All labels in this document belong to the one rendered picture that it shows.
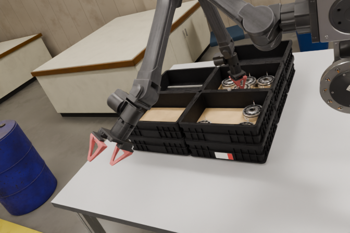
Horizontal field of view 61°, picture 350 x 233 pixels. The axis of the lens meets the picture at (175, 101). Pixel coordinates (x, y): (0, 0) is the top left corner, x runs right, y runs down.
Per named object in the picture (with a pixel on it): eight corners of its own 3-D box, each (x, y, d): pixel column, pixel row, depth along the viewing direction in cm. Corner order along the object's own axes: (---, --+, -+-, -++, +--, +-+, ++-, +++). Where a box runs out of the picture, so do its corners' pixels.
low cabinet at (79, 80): (215, 44, 485) (202, -2, 449) (157, 120, 338) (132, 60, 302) (132, 55, 573) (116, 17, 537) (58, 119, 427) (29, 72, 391)
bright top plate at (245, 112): (264, 104, 150) (264, 103, 150) (262, 116, 143) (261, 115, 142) (244, 105, 155) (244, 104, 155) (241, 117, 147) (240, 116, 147)
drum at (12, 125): (44, 170, 324) (3, 114, 288) (67, 183, 290) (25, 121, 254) (0, 205, 294) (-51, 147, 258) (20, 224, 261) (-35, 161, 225)
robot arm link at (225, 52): (227, 50, 147) (231, 39, 152) (207, 53, 153) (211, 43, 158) (235, 68, 154) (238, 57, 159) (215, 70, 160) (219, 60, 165)
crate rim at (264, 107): (273, 93, 147) (272, 89, 146) (258, 131, 126) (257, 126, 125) (201, 94, 169) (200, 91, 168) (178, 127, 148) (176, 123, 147)
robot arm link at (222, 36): (196, -20, 123) (203, -33, 129) (185, -16, 126) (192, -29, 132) (232, 57, 148) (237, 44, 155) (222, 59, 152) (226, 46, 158)
